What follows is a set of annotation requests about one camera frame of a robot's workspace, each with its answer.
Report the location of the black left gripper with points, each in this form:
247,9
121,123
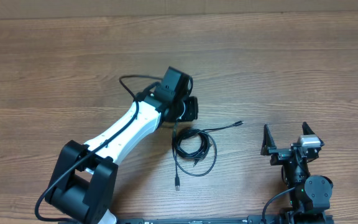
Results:
192,112

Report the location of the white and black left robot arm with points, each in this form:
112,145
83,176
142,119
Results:
82,183

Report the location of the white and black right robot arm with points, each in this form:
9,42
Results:
309,194

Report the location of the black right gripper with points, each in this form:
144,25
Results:
278,154

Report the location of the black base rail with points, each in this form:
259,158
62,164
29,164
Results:
251,219

